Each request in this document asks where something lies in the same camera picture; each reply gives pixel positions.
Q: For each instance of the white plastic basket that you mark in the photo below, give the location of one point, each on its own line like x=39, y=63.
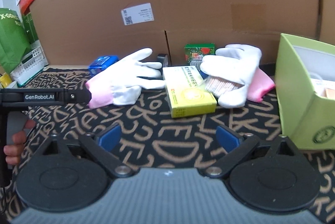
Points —
x=28, y=64

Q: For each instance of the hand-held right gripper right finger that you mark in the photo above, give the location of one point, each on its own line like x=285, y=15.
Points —
x=227, y=137

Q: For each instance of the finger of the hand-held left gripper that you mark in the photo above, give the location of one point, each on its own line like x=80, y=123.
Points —
x=78, y=95

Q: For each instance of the black letter-print mat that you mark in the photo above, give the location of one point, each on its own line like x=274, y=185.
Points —
x=167, y=140

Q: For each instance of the green strawberry-print small box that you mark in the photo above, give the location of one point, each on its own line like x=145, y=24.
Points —
x=199, y=52

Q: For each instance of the green carton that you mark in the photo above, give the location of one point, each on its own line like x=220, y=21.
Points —
x=30, y=27

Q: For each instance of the yellow small pack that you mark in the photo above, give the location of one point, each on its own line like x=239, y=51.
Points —
x=4, y=80

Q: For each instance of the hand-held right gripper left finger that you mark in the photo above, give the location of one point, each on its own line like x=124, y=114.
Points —
x=110, y=136

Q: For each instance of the blue small pack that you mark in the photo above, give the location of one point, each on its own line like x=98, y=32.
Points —
x=102, y=63

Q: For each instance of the white glove with pink cuff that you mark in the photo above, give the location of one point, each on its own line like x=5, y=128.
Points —
x=230, y=61
x=125, y=74

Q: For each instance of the yellow medicine box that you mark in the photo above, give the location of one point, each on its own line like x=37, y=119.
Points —
x=188, y=95

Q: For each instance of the green cardboard shoebox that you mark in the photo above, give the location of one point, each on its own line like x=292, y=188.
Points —
x=295, y=98

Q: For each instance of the black tape roll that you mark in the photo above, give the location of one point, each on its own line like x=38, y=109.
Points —
x=162, y=58

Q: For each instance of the green shopping bag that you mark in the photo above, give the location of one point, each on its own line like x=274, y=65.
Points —
x=11, y=38

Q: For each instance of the bag of cotton swabs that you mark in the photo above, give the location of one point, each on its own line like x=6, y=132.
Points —
x=222, y=84

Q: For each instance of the white shipping label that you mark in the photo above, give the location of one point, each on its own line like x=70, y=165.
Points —
x=137, y=13

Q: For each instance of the person's left hand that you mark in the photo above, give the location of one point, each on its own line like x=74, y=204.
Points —
x=17, y=139

